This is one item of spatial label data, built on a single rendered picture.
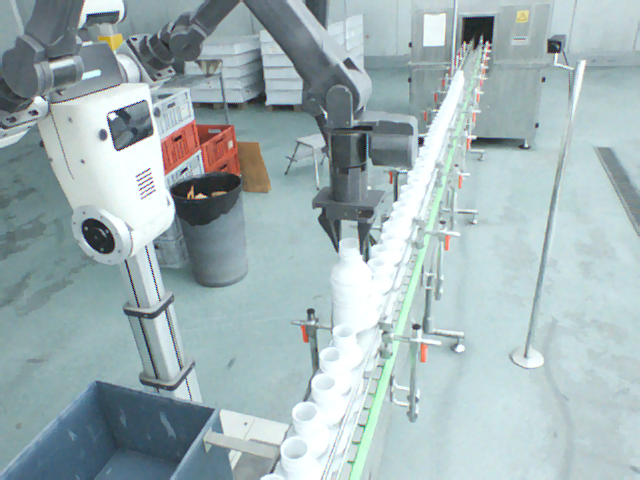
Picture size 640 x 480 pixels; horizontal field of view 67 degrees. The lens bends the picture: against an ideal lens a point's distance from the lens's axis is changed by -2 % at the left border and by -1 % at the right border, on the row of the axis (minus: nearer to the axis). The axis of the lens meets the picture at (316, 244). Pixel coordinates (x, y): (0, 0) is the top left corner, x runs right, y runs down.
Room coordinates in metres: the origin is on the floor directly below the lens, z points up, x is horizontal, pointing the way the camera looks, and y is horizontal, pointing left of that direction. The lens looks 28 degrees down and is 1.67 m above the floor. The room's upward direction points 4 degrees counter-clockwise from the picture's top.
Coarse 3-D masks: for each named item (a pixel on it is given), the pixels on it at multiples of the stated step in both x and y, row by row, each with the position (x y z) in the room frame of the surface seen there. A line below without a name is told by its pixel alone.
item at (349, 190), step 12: (336, 168) 0.67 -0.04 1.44; (360, 168) 0.67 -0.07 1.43; (336, 180) 0.67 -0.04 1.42; (348, 180) 0.66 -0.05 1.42; (360, 180) 0.67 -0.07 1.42; (324, 192) 0.71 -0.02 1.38; (336, 192) 0.67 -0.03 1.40; (348, 192) 0.66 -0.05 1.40; (360, 192) 0.67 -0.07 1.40; (372, 192) 0.70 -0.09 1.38; (384, 192) 0.70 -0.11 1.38; (312, 204) 0.68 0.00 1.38; (324, 204) 0.67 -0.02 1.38; (336, 204) 0.67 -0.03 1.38; (348, 204) 0.66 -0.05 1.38; (360, 204) 0.66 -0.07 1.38; (372, 204) 0.65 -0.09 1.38
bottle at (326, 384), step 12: (312, 384) 0.53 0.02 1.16; (324, 384) 0.54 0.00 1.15; (336, 384) 0.53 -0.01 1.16; (312, 396) 0.52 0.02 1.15; (324, 396) 0.51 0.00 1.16; (336, 396) 0.52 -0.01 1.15; (324, 408) 0.51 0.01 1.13; (336, 408) 0.51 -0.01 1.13; (324, 420) 0.50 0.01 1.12; (336, 420) 0.50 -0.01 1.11; (336, 432) 0.50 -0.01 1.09; (336, 456) 0.50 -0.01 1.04; (336, 468) 0.50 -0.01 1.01
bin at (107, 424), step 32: (96, 384) 0.81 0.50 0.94; (64, 416) 0.72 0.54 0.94; (96, 416) 0.78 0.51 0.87; (128, 416) 0.78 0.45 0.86; (160, 416) 0.75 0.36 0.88; (192, 416) 0.72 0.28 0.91; (32, 448) 0.64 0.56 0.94; (64, 448) 0.69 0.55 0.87; (96, 448) 0.75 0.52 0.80; (128, 448) 0.80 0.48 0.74; (160, 448) 0.76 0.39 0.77; (192, 448) 0.61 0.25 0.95; (224, 448) 0.69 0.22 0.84; (256, 448) 0.61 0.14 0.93
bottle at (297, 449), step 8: (288, 440) 0.43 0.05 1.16; (296, 440) 0.43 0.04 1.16; (304, 440) 0.43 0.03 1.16; (288, 448) 0.43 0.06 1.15; (296, 448) 0.43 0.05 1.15; (304, 448) 0.43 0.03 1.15; (280, 456) 0.41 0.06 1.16; (288, 456) 0.43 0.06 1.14; (296, 456) 0.45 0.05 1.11; (304, 456) 0.40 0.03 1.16; (280, 464) 0.42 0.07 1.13; (288, 464) 0.40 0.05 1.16; (296, 464) 0.40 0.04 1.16; (304, 464) 0.40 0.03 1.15; (312, 464) 0.42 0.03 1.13; (280, 472) 0.41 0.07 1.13; (288, 472) 0.40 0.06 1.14; (296, 472) 0.40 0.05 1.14; (304, 472) 0.40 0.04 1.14; (312, 472) 0.41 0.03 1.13; (320, 472) 0.41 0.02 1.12
